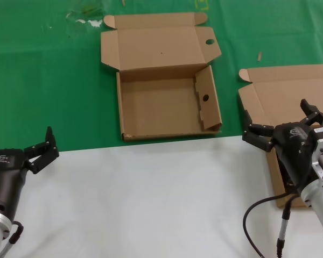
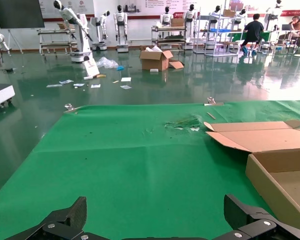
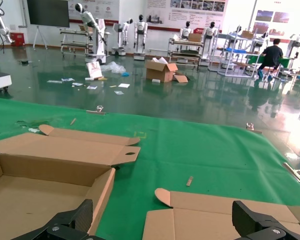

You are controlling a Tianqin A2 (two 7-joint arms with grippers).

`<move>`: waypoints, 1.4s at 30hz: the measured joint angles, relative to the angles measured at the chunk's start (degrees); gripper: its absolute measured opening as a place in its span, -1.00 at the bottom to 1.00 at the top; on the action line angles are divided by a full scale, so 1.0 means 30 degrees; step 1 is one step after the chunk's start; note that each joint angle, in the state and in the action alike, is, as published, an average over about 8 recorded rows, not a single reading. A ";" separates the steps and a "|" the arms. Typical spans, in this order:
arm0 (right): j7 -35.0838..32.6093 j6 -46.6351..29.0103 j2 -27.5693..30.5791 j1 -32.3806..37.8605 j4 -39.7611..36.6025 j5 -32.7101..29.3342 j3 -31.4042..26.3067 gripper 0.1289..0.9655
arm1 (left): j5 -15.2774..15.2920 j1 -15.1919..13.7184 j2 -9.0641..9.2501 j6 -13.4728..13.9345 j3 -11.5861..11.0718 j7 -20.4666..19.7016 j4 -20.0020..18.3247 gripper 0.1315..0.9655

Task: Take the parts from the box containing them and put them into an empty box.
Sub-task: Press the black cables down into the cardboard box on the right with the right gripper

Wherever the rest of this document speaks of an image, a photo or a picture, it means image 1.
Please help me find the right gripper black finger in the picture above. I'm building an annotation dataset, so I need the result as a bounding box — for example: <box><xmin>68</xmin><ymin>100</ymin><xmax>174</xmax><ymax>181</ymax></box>
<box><xmin>300</xmin><ymin>98</ymin><xmax>323</xmax><ymax>127</ymax></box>
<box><xmin>242</xmin><ymin>109</ymin><xmax>276</xmax><ymax>153</ymax></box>

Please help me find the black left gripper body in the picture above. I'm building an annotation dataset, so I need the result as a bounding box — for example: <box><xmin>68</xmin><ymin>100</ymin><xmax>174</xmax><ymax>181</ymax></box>
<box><xmin>0</xmin><ymin>147</ymin><xmax>30</xmax><ymax>218</ymax></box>

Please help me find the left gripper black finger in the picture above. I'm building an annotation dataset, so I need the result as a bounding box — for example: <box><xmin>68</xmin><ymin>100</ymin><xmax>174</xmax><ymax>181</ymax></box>
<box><xmin>23</xmin><ymin>126</ymin><xmax>60</xmax><ymax>175</ymax></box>

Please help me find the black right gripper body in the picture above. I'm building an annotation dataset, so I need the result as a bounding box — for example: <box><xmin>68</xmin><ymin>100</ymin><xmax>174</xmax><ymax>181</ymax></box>
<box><xmin>271</xmin><ymin>122</ymin><xmax>318</xmax><ymax>194</ymax></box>

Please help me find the plain open cardboard box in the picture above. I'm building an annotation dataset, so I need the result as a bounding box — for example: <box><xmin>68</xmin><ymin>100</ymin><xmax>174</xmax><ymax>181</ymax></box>
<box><xmin>238</xmin><ymin>63</ymin><xmax>323</xmax><ymax>209</ymax></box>

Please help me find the cardboard box with round holes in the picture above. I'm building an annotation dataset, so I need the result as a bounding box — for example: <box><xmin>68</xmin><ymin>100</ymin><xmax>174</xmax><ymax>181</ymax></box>
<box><xmin>100</xmin><ymin>12</ymin><xmax>223</xmax><ymax>142</ymax></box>

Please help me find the green table cloth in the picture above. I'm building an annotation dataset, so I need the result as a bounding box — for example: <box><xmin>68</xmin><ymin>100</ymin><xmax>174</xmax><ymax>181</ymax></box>
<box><xmin>0</xmin><ymin>0</ymin><xmax>323</xmax><ymax>157</ymax></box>

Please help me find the white table cloth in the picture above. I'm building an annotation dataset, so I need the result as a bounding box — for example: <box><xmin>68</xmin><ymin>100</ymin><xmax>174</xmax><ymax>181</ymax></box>
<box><xmin>0</xmin><ymin>134</ymin><xmax>323</xmax><ymax>258</ymax></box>

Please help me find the white torn paper scrap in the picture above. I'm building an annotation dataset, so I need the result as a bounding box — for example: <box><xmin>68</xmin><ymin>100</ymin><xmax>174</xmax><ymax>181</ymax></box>
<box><xmin>76</xmin><ymin>18</ymin><xmax>103</xmax><ymax>28</ymax></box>

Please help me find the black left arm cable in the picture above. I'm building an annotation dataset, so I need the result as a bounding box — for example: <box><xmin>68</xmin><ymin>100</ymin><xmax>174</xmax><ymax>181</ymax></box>
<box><xmin>0</xmin><ymin>220</ymin><xmax>24</xmax><ymax>258</ymax></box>

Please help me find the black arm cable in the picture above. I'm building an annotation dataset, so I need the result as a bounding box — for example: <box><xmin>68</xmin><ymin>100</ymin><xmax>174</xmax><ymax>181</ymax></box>
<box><xmin>242</xmin><ymin>189</ymin><xmax>299</xmax><ymax>258</ymax></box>
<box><xmin>0</xmin><ymin>220</ymin><xmax>24</xmax><ymax>258</ymax></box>

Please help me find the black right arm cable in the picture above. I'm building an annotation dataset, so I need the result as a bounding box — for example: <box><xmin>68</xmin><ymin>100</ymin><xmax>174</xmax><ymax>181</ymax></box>
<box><xmin>242</xmin><ymin>189</ymin><xmax>299</xmax><ymax>258</ymax></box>

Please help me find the cable with silver plug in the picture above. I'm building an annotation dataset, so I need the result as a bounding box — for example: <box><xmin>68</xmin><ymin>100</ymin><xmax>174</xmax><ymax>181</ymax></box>
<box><xmin>276</xmin><ymin>193</ymin><xmax>299</xmax><ymax>258</ymax></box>

